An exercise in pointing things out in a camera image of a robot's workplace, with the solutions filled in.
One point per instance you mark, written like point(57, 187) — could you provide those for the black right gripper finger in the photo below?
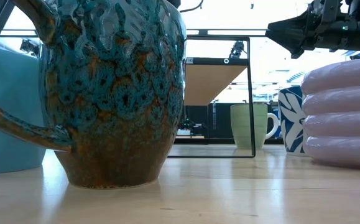
point(287, 35)

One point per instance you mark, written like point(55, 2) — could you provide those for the blue white floral mug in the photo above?
point(291, 124)

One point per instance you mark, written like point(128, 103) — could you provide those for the pink ribbed mug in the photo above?
point(341, 124)

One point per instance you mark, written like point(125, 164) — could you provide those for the teal brown glazed mug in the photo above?
point(114, 93)

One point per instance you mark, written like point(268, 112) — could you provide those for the pale green mug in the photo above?
point(242, 124)

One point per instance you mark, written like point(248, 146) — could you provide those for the light blue mug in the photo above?
point(8, 93)

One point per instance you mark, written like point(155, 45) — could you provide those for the small black camera device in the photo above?
point(237, 49)

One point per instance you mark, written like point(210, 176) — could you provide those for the black overhead frame beam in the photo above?
point(229, 32)

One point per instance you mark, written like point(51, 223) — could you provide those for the black frame wooden shelf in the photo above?
point(207, 81)

